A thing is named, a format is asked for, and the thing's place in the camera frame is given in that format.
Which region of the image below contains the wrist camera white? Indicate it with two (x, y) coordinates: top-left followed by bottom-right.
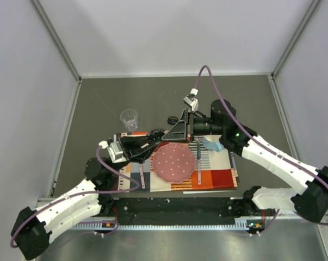
(98, 140), (126, 163)
(183, 88), (199, 112)

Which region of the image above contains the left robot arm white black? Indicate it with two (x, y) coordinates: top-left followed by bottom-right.
(10, 129), (164, 260)

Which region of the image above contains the fork with pink handle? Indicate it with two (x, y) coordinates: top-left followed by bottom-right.
(139, 164), (146, 189)

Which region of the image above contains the aluminium frame profile front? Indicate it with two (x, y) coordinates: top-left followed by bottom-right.
(23, 197), (265, 237)

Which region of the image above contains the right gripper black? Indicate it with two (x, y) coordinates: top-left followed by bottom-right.
(163, 110), (224, 144)

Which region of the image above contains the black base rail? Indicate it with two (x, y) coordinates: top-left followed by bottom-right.
(102, 197), (262, 226)

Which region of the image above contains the white blue mug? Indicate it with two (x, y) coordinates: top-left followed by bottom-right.
(202, 135), (224, 152)

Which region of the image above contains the knife with pink handle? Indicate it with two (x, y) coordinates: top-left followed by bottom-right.
(196, 139), (202, 185)

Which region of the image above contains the clear plastic cup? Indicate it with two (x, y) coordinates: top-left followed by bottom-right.
(120, 109), (139, 132)

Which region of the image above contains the colourful patchwork placemat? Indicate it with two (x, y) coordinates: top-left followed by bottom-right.
(120, 136), (238, 193)

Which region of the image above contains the black earbud charging case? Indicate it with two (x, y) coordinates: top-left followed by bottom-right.
(167, 116), (179, 125)

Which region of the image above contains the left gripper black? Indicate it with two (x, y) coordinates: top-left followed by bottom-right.
(108, 134), (163, 176)

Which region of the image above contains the pink dotted plate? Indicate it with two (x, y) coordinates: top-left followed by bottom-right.
(152, 143), (195, 183)

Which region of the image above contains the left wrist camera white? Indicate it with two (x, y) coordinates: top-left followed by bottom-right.
(98, 140), (126, 163)

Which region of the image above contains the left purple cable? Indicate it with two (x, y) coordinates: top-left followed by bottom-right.
(10, 145), (140, 248)

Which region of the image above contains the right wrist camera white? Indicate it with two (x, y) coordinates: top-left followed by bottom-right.
(183, 88), (199, 112)

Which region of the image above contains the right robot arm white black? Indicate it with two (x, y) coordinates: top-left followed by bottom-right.
(162, 100), (328, 223)

